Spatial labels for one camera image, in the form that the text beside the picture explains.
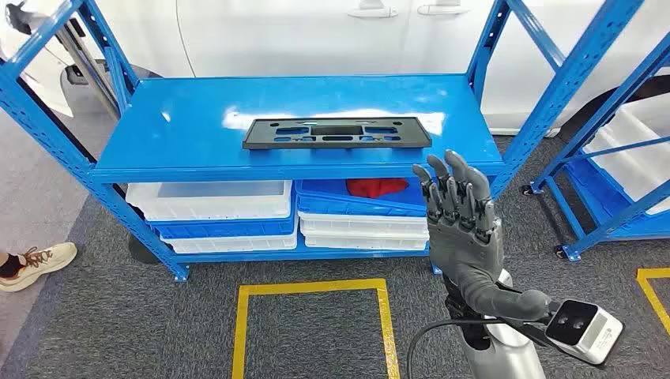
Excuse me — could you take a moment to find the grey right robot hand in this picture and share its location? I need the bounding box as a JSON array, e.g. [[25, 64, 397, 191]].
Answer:
[[412, 150, 551, 323]]

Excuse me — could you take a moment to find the black plastic frame part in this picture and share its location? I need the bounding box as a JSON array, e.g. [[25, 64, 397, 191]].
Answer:
[[241, 117, 434, 151]]

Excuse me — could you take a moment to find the blue wheeled shelf rack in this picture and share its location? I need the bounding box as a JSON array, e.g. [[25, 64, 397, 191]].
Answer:
[[521, 31, 670, 263]]

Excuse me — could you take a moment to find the blue metal shelf rack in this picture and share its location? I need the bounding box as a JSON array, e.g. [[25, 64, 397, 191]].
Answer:
[[0, 0, 646, 283]]

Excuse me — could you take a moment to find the red cloth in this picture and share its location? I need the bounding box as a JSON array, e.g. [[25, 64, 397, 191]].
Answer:
[[345, 178, 410, 199]]

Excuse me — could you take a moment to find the large blue plastic bin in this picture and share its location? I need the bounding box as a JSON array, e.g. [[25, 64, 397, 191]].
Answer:
[[567, 156, 670, 239]]

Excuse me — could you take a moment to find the large white plastic bin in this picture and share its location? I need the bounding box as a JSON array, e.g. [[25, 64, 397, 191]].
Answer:
[[582, 94, 670, 216]]

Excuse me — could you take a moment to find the yellow floor tape square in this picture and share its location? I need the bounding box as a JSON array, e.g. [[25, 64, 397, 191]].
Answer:
[[231, 278, 401, 379], [635, 268, 670, 336]]

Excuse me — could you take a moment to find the white car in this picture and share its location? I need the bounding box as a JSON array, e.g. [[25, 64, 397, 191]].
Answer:
[[0, 0, 670, 138]]

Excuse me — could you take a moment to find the clear white plastic bin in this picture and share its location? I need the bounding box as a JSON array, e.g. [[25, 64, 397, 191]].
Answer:
[[125, 180, 294, 223]]

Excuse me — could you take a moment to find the grey metal stand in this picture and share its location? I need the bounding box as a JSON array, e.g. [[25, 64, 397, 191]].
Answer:
[[55, 21, 122, 120]]

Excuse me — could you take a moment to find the person's beige shoe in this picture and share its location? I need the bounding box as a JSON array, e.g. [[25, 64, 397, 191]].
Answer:
[[0, 242, 78, 293]]

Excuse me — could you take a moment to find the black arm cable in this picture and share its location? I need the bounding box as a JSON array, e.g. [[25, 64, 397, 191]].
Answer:
[[405, 317, 551, 379]]

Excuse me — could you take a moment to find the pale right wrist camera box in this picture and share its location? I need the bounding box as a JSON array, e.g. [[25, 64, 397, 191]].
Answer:
[[544, 299, 625, 366]]

